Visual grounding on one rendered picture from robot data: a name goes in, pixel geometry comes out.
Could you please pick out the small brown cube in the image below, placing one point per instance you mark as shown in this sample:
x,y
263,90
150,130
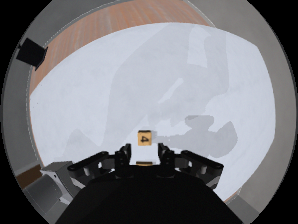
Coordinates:
x,y
144,138

